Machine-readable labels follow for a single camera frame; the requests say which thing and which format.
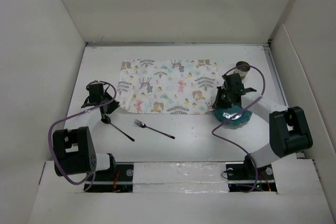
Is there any patterned cloth placemat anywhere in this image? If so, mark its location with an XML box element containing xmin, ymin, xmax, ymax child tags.
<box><xmin>117</xmin><ymin>59</ymin><xmax>220</xmax><ymax>115</ymax></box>

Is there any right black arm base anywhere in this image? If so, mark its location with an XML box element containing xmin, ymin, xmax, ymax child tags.
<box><xmin>221</xmin><ymin>156</ymin><xmax>277</xmax><ymax>193</ymax></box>

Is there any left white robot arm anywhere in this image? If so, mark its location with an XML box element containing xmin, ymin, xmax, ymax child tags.
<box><xmin>48</xmin><ymin>81</ymin><xmax>119</xmax><ymax>179</ymax></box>

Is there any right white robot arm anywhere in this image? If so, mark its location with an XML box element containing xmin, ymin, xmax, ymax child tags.
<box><xmin>213</xmin><ymin>73</ymin><xmax>313</xmax><ymax>179</ymax></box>

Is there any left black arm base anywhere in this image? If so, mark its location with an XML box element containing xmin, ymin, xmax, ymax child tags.
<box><xmin>83</xmin><ymin>161</ymin><xmax>134</xmax><ymax>193</ymax></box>

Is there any teal scalloped plate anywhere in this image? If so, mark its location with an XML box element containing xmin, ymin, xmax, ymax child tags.
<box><xmin>213</xmin><ymin>105</ymin><xmax>253</xmax><ymax>127</ymax></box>

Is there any black spoon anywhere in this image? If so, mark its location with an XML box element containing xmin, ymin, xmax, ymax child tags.
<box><xmin>101</xmin><ymin>115</ymin><xmax>135</xmax><ymax>142</ymax></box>

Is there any white and brown cup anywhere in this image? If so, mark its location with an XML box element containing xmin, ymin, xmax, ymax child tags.
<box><xmin>234</xmin><ymin>61</ymin><xmax>250</xmax><ymax>80</ymax></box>

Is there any black fork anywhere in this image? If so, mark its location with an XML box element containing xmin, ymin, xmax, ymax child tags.
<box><xmin>134</xmin><ymin>120</ymin><xmax>175</xmax><ymax>139</ymax></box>

